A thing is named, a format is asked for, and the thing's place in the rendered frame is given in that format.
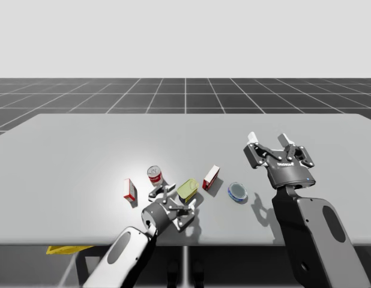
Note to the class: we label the red and white carton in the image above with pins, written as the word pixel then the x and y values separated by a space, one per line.
pixel 130 189

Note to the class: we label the blue flat can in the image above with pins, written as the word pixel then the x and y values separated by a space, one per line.
pixel 237 192

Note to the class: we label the red and white can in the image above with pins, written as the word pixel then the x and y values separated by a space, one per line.
pixel 155 177

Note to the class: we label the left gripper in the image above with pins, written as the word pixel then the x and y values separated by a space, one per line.
pixel 155 217

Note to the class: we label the green and blue rectangular can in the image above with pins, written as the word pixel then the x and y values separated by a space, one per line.
pixel 187 190

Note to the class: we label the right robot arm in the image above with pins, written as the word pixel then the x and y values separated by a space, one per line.
pixel 320 240

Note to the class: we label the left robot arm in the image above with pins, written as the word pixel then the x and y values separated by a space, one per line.
pixel 119 255

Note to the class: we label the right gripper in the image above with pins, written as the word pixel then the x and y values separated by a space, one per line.
pixel 290 175

